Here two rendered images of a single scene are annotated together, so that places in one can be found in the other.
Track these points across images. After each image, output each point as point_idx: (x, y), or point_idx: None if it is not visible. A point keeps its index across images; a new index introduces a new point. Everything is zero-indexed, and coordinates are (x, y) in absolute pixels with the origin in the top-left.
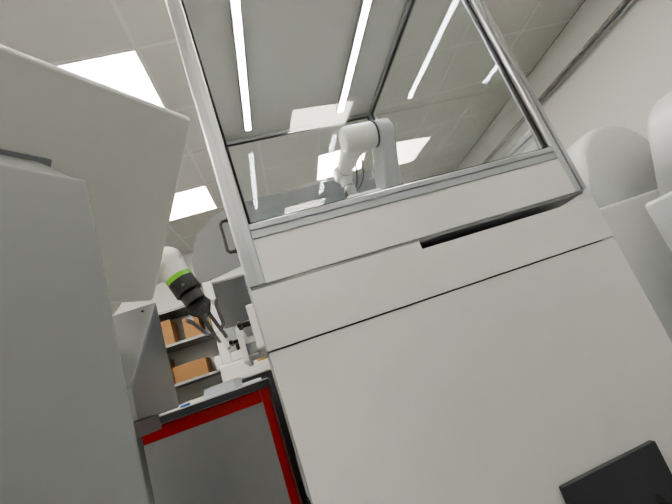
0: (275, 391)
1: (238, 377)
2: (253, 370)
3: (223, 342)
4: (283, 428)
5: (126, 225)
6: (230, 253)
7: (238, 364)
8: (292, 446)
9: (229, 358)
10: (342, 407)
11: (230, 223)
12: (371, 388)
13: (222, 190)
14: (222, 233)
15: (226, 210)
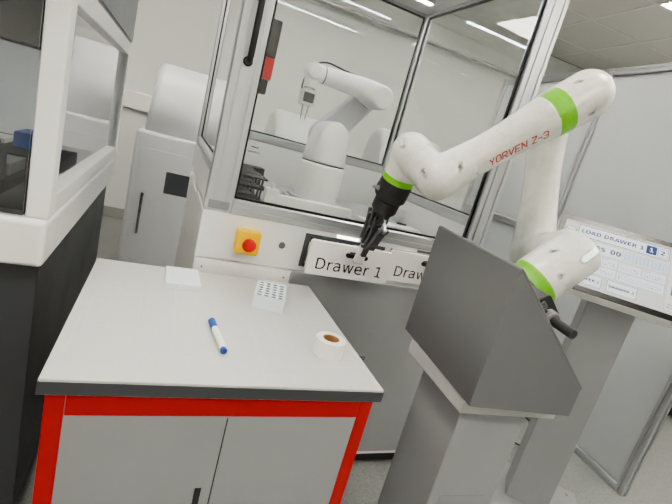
0: (52, 275)
1: (51, 249)
2: (60, 236)
3: (365, 257)
4: (44, 339)
5: None
6: (250, 63)
7: (56, 222)
8: (42, 366)
9: (54, 207)
10: None
11: (491, 220)
12: None
13: (499, 198)
14: (261, 20)
15: (494, 211)
